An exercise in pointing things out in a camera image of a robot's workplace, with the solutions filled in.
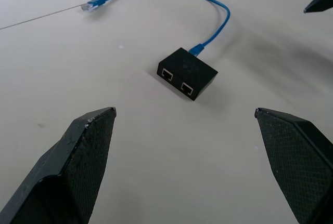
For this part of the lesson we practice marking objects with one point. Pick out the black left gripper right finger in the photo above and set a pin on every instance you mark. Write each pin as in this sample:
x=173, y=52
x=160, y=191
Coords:
x=299, y=161

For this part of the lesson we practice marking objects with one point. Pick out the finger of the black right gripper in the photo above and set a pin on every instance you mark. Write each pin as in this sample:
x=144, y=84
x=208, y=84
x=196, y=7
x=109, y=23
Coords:
x=321, y=2

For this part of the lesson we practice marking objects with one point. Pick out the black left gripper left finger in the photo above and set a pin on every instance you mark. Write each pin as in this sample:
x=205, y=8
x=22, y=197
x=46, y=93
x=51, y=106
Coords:
x=65, y=172

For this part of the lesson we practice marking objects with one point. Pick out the black ethernet splitter box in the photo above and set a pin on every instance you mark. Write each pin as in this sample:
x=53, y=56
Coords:
x=187, y=73

